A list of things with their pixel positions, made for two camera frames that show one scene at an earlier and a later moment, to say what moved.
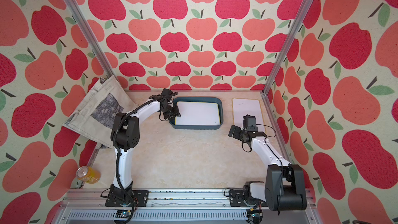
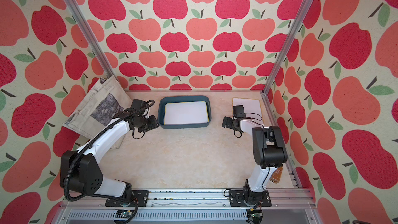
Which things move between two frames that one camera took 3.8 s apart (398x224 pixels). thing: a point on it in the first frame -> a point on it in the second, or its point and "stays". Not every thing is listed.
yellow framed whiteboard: x=242 y=107 stays
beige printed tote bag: x=94 y=119 stays
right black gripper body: x=239 y=133 -> x=230 y=123
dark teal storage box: x=205 y=99 -> x=161 y=107
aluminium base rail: x=173 y=206 stays
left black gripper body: x=171 y=112 -> x=147 y=124
